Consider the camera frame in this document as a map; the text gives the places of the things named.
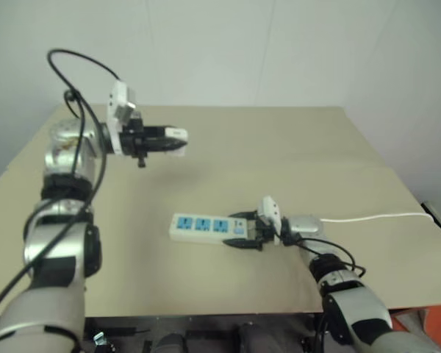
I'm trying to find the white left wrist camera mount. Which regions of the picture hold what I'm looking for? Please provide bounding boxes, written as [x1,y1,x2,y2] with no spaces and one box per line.
[107,81,137,156]

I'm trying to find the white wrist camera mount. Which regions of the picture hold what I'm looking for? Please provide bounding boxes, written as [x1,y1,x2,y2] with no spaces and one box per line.
[107,81,137,156]
[260,196,282,246]

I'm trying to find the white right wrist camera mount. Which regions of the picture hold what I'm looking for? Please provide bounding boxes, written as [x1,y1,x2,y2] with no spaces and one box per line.
[260,196,282,246]

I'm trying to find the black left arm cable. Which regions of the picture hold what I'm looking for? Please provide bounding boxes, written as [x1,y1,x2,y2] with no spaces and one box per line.
[0,48,121,318]

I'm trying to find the white charger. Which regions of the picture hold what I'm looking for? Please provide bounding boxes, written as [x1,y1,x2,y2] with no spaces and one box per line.
[163,126,189,158]

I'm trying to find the white power strip blue sockets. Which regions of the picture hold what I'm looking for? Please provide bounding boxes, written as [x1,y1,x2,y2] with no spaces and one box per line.
[168,212,259,246]

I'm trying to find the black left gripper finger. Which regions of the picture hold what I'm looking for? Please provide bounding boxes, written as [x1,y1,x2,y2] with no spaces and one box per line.
[146,137,188,153]
[143,125,176,138]

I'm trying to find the white power strip cable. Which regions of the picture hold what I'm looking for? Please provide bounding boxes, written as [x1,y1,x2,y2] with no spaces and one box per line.
[319,212,434,224]

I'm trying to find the black table frame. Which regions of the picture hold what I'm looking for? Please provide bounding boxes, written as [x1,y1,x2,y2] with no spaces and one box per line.
[81,311,326,353]

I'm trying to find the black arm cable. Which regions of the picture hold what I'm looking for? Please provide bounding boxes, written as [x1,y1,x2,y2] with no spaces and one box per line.
[0,48,121,318]
[282,228,368,353]

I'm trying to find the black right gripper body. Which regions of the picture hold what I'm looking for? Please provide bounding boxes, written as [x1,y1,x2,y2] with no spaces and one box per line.
[246,210,281,246]

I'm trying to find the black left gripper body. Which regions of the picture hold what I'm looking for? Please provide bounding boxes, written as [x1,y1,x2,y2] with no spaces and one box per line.
[119,113,167,169]

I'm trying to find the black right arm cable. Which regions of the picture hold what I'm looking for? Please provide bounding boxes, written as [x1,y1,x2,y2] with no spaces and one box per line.
[282,228,368,353]

